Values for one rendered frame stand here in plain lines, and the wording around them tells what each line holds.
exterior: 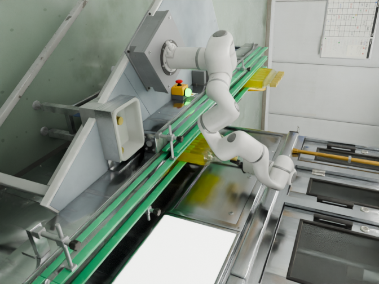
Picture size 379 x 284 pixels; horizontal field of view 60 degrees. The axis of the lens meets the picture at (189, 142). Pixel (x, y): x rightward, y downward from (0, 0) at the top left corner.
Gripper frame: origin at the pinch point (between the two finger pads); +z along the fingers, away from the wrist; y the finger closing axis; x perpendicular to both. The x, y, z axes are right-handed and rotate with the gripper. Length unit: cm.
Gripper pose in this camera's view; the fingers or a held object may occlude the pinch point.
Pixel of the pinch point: (234, 157)
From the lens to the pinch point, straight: 153.6
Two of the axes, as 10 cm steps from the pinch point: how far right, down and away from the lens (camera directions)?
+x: -6.3, 4.1, -6.6
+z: -7.7, -2.7, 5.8
